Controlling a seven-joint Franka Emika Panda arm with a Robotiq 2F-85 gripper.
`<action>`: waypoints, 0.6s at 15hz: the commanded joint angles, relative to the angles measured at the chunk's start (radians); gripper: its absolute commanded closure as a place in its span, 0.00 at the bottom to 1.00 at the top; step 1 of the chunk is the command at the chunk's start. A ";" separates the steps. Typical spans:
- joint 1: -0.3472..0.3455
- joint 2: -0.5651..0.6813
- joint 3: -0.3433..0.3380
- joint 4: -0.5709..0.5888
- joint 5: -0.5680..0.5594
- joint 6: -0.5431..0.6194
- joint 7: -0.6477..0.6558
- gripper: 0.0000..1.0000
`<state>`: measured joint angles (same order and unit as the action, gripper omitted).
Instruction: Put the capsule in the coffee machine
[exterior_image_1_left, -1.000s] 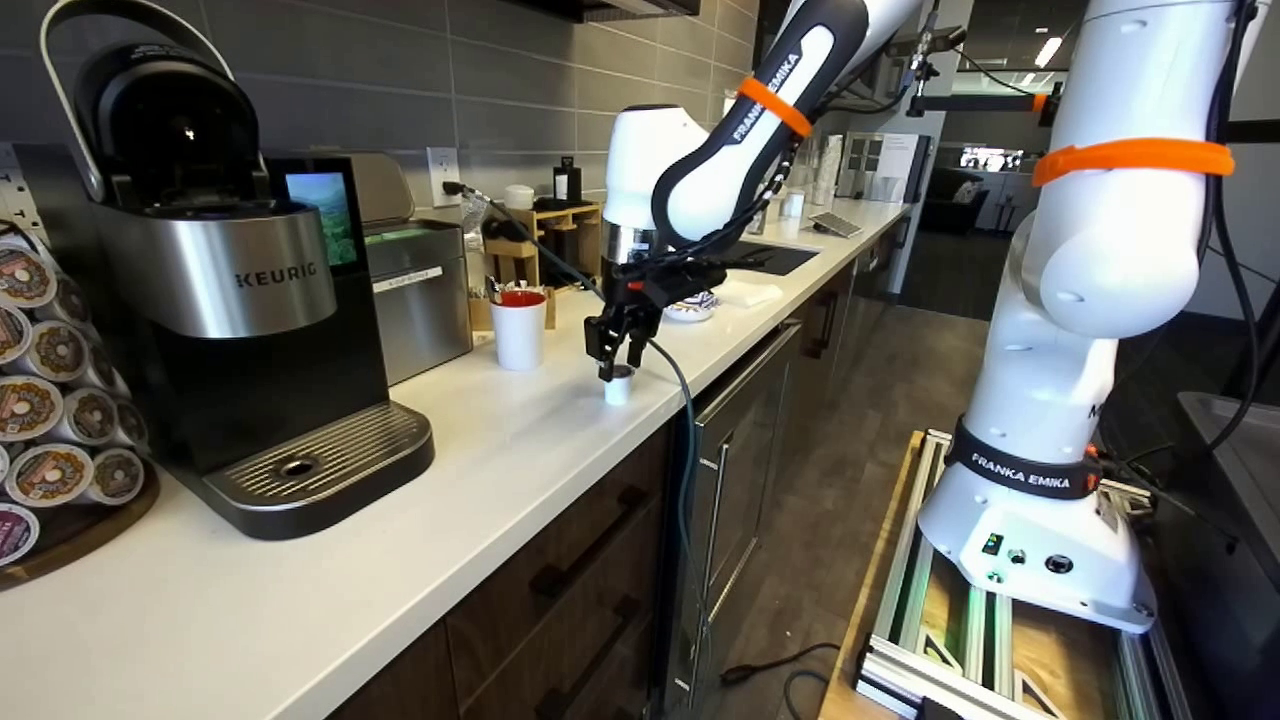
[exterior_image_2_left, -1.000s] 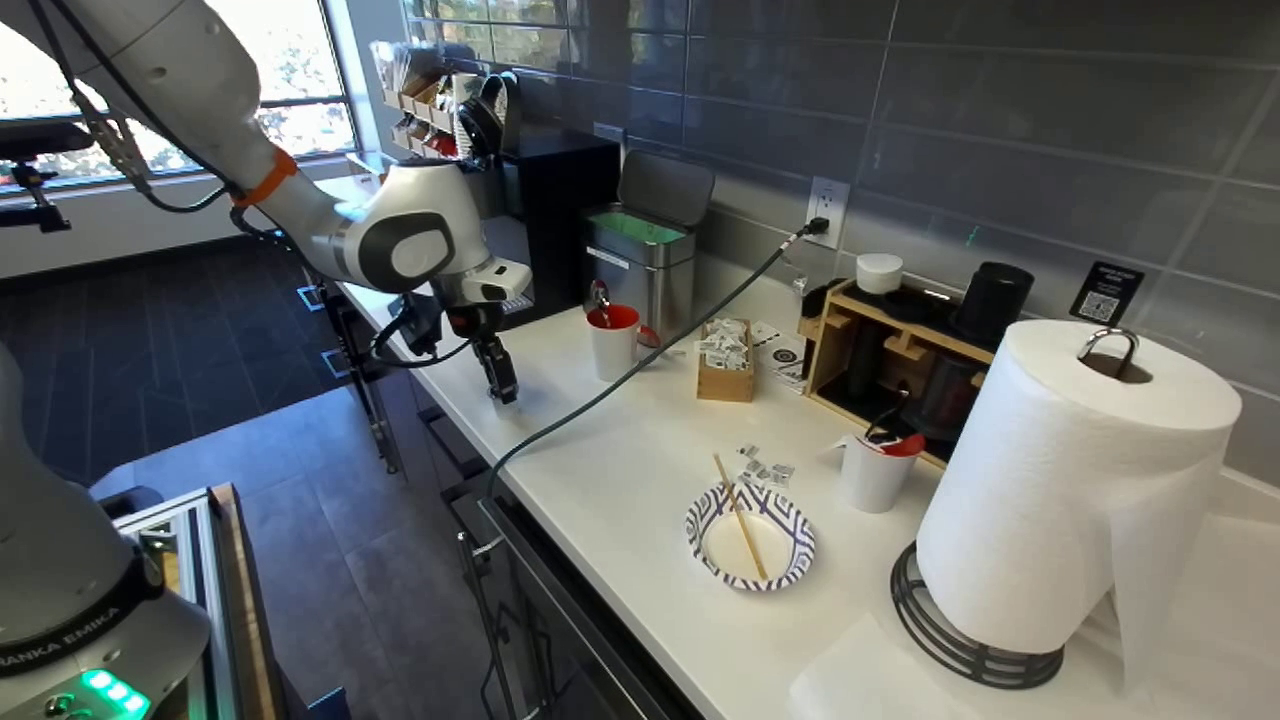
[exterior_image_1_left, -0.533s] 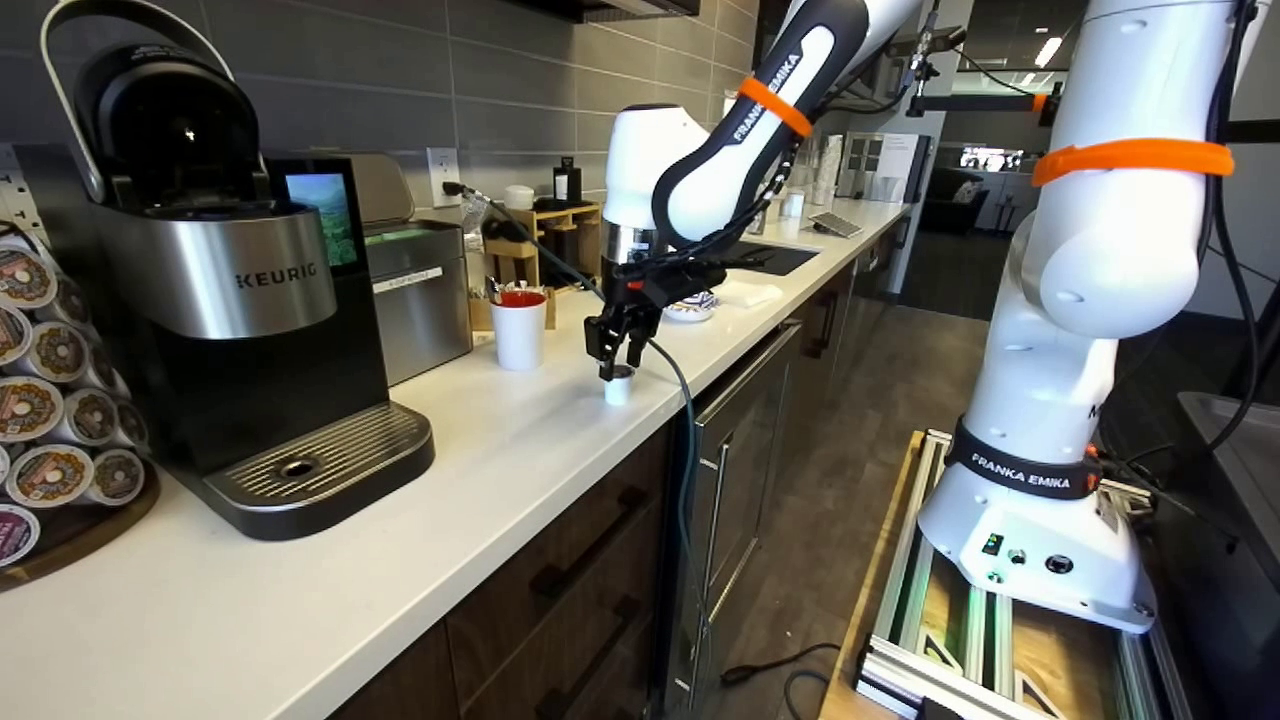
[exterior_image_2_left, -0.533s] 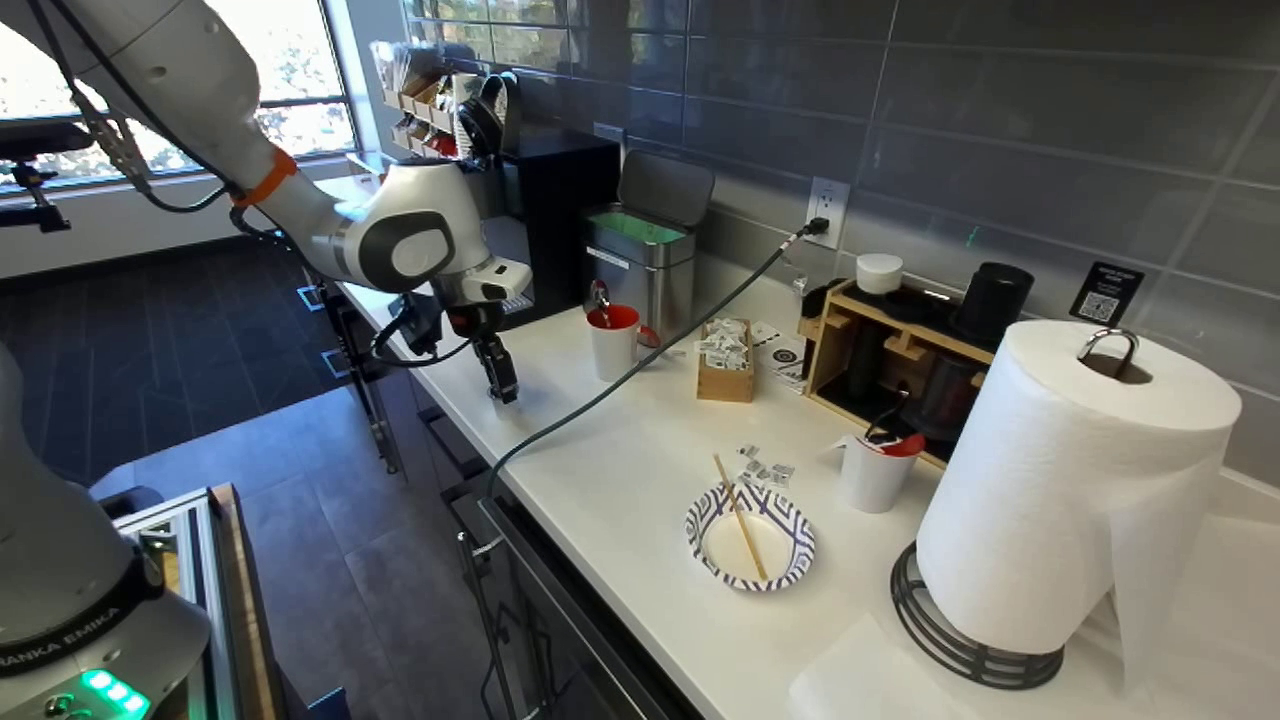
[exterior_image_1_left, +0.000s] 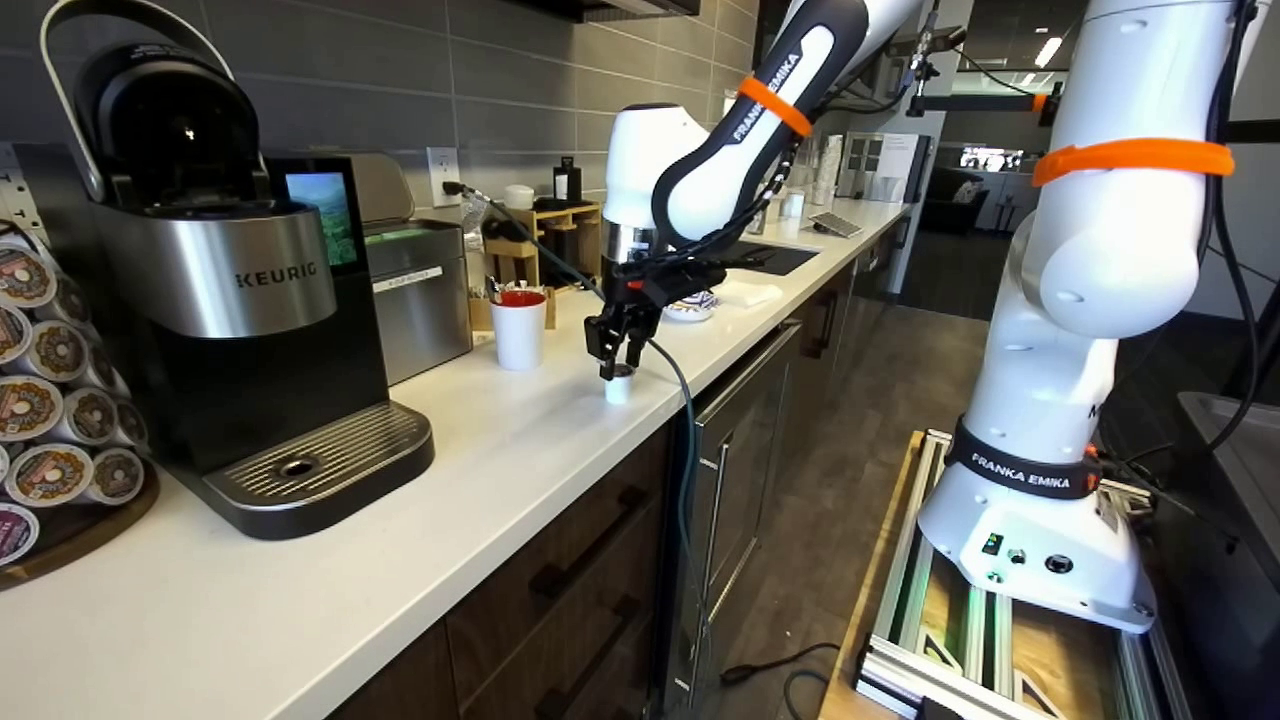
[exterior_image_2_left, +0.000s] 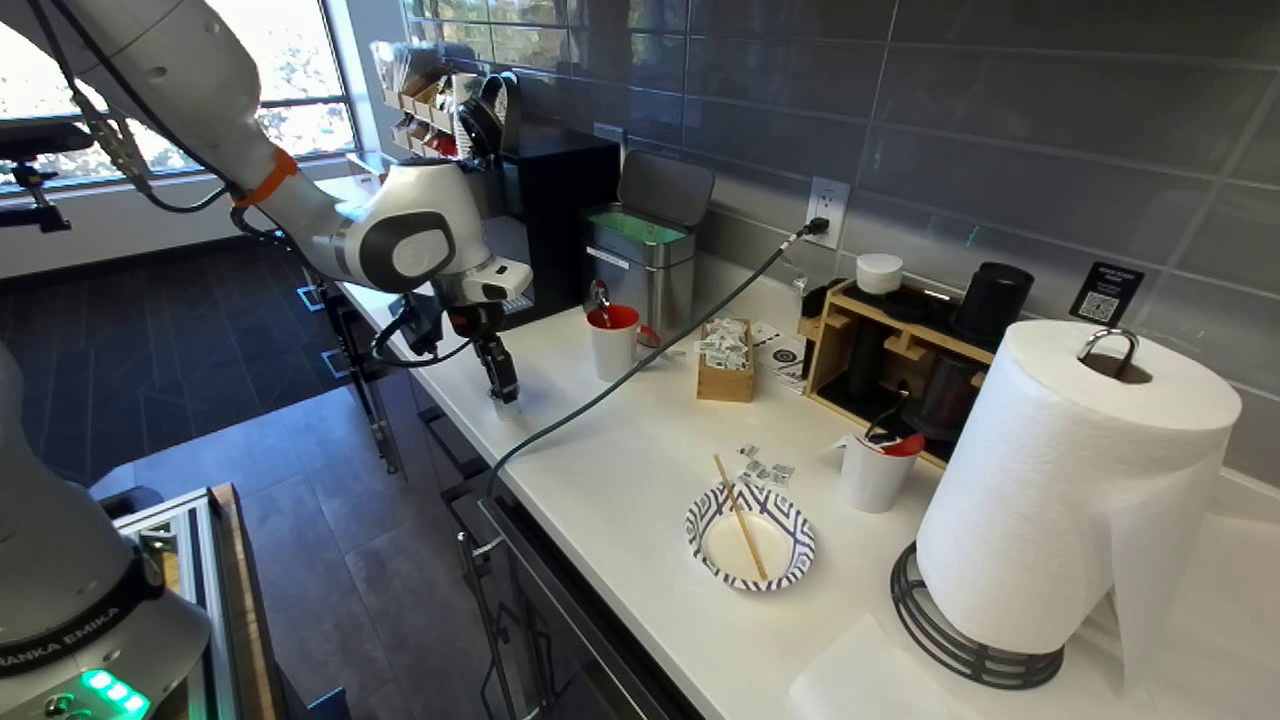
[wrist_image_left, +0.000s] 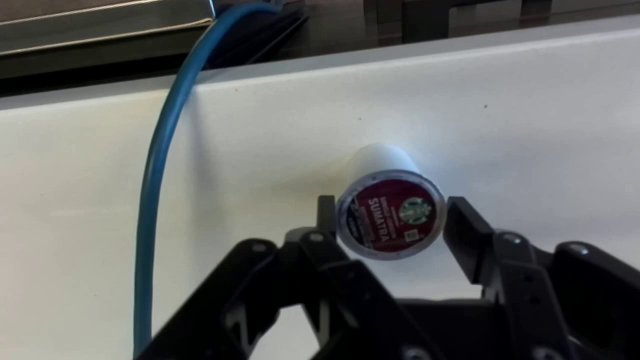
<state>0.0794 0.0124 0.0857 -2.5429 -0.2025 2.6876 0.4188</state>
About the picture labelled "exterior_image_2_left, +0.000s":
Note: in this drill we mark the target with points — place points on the dark base cabinet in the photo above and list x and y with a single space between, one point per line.
532 641

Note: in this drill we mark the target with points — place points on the coffee capsule rack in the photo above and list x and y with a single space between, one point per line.
444 105

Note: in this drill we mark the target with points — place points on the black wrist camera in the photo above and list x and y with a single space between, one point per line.
420 323

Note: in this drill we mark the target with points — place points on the white cup with red contents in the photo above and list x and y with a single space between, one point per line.
613 341

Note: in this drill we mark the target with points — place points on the steel bin with green bag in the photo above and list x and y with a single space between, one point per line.
662 283

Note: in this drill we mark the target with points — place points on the aluminium frame cart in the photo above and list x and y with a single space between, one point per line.
173 544

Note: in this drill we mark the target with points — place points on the wooden countertop organizer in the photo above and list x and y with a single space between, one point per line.
841 345

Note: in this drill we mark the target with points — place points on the red utensil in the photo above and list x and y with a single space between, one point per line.
907 447

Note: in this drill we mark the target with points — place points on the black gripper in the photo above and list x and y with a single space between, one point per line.
480 325

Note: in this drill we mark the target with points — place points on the white paper towel roll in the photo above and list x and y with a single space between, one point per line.
1042 506

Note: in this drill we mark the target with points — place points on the white wall outlet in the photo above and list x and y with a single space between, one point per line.
829 199

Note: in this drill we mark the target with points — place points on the small white cup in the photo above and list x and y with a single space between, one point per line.
876 272

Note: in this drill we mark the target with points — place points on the small scattered foil pieces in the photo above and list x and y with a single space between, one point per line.
765 464

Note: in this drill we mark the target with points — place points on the black coffee machine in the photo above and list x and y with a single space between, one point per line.
564 214

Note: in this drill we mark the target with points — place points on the black tripod stand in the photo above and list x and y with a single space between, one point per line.
366 402

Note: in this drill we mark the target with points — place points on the wooden chopstick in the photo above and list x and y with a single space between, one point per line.
741 523

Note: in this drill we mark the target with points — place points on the black cylindrical container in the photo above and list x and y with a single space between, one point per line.
998 302

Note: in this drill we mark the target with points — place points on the white cup with utensils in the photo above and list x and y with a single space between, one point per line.
875 481

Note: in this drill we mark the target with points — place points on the black QR code sign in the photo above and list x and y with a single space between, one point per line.
1106 295

